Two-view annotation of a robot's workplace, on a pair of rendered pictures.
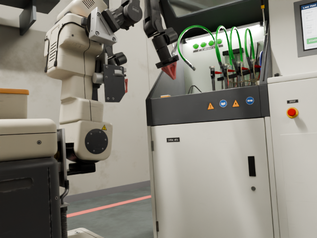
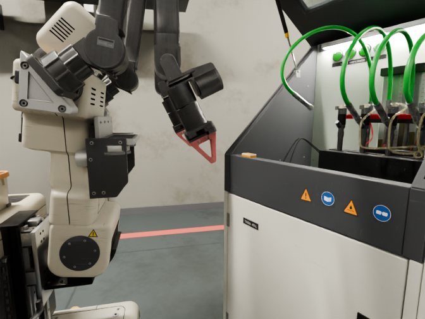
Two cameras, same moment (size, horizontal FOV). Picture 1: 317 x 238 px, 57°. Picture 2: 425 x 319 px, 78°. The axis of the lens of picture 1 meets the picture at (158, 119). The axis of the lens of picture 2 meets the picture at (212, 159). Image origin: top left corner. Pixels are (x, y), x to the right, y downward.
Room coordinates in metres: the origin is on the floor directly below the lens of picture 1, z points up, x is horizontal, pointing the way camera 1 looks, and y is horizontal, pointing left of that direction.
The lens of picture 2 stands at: (0.74, -0.38, 1.10)
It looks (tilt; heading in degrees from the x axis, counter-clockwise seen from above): 9 degrees down; 27
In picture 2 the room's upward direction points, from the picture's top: straight up
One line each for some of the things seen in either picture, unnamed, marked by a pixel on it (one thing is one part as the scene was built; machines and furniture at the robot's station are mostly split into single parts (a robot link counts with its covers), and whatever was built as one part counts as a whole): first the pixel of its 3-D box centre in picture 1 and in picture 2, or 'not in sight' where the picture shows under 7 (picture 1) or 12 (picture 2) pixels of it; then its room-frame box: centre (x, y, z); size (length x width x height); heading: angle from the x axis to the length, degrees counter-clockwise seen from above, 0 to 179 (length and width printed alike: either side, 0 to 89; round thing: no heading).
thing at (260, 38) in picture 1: (258, 57); not in sight; (1.92, -0.70, 1.20); 0.13 x 0.03 x 0.31; 62
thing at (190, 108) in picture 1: (202, 107); (295, 189); (1.59, -0.25, 0.87); 0.62 x 0.04 x 0.16; 62
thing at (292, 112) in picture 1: (291, 112); not in sight; (1.34, -0.62, 0.80); 0.05 x 0.04 x 0.05; 62
